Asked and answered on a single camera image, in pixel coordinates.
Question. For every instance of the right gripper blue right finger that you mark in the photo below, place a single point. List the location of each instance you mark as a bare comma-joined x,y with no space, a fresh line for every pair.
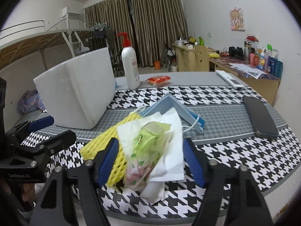
247,205

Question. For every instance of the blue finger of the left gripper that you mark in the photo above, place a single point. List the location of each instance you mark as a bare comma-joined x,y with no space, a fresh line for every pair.
25,128
50,146

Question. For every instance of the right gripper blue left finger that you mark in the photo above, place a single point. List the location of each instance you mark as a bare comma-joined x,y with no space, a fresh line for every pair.
56,206

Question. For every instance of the yellow foam net sleeve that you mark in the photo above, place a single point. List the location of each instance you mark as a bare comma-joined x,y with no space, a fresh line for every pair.
89,151

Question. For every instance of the green tissue packet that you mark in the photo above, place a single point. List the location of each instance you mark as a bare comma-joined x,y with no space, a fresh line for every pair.
148,147

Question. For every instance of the white paper tissue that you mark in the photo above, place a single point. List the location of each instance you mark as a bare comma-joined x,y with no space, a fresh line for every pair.
170,167

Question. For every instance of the blue face mask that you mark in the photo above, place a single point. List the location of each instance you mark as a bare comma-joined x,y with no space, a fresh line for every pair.
167,102

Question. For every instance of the blue plaid quilt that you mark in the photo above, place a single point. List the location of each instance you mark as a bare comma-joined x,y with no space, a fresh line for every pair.
30,101

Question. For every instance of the white styrofoam box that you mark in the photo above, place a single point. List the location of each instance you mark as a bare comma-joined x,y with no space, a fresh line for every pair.
77,92

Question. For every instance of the houndstooth table mat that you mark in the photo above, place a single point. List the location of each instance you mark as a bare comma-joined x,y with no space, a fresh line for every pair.
227,137

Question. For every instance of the metal bunk bed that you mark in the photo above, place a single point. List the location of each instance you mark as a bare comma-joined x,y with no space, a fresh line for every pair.
26,38

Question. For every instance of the white pump lotion bottle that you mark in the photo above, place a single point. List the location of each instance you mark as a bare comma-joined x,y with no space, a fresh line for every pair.
129,60

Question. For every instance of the black folding chair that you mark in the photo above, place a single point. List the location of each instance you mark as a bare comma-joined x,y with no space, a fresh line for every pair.
115,53

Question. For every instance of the red snack packet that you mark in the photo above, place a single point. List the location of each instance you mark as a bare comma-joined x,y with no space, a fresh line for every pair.
157,81

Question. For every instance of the hanging dark clothes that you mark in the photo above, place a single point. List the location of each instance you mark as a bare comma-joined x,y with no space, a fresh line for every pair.
100,30

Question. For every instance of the orange box on floor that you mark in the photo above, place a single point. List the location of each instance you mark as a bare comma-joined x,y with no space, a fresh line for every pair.
157,65

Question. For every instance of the white air conditioner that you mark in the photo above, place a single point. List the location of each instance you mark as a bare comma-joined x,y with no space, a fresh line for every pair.
66,11

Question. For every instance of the white remote control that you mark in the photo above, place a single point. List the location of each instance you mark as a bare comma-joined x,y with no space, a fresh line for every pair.
229,79

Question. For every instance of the wooden desk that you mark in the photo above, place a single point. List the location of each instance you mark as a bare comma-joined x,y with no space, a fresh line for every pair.
266,85

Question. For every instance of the papers on desk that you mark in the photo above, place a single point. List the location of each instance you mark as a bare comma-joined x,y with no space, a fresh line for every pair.
250,71

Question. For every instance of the brown curtains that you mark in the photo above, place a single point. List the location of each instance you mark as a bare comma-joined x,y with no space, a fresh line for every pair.
151,24

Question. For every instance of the wooden smiley chair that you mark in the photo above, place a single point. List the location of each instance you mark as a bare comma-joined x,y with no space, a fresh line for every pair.
201,58

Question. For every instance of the red lid jar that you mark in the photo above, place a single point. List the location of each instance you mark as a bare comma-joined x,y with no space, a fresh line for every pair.
250,46

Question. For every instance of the black headphones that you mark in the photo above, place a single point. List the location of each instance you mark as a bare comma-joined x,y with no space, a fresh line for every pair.
236,52

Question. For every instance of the yellow object on desk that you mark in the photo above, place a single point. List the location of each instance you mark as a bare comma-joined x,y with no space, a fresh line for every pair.
214,55

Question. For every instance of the green spray bottle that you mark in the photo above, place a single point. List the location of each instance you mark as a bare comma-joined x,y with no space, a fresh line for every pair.
200,41

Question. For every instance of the anime girl poster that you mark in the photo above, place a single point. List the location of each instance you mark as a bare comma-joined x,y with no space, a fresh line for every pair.
237,22

